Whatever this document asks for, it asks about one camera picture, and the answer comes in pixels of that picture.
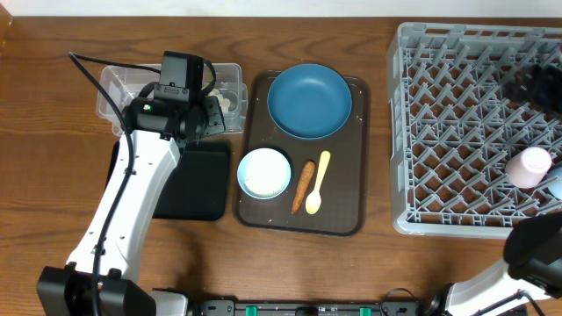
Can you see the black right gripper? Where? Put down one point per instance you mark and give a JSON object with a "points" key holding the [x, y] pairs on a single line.
{"points": [[545, 75]]}

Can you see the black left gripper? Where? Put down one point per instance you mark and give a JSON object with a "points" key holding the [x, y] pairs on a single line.
{"points": [[218, 121]]}

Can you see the white paper napkin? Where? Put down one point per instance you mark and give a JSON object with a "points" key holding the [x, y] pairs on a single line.
{"points": [[224, 102]]}

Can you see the pink cup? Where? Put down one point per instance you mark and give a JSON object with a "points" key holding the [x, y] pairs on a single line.
{"points": [[528, 168]]}

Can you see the dark blue plate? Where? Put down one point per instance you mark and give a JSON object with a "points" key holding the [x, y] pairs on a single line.
{"points": [[309, 101]]}

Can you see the light blue cup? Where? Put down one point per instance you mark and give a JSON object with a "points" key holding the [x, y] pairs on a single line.
{"points": [[555, 184]]}

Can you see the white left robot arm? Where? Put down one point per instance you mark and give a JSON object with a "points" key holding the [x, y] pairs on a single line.
{"points": [[159, 172]]}

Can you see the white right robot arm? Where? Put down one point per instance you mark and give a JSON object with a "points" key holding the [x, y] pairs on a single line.
{"points": [[530, 269]]}

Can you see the grey dishwasher rack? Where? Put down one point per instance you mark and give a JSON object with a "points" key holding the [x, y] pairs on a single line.
{"points": [[454, 130]]}

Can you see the clear plastic waste bin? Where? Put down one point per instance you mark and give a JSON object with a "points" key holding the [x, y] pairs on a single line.
{"points": [[124, 84]]}

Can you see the black tray bin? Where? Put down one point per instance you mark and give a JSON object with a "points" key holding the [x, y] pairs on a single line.
{"points": [[197, 188]]}

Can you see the light blue rice bowl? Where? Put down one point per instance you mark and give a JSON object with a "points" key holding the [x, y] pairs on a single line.
{"points": [[263, 173]]}

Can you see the orange carrot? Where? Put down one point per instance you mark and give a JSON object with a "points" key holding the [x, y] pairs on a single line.
{"points": [[303, 182]]}

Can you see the yellow plastic spoon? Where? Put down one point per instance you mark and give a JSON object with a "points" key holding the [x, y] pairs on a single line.
{"points": [[313, 201]]}

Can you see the dark brown serving tray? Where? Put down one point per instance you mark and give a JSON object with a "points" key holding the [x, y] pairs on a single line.
{"points": [[342, 191]]}

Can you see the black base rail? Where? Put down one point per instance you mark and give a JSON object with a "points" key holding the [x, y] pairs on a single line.
{"points": [[285, 308]]}

